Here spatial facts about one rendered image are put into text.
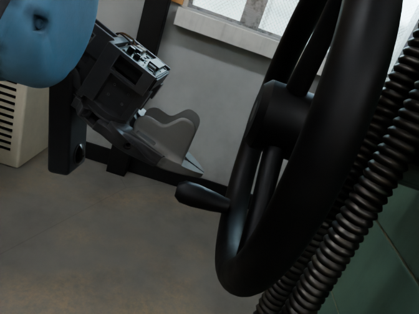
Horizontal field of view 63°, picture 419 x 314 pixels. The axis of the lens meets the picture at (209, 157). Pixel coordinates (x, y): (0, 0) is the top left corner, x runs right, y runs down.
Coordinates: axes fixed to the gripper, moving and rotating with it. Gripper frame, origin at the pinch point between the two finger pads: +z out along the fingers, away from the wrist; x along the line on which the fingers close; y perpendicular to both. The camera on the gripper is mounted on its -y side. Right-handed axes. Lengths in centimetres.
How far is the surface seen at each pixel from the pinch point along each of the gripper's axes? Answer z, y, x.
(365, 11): -1.2, 19.5, -17.5
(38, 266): -10, -79, 47
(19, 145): -50, -81, 94
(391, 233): 21.9, 9.0, -0.3
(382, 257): 22.8, 6.5, -1.3
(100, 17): -58, -22, 124
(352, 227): 9.3, 10.3, -13.4
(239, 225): 6.7, 0.8, -5.0
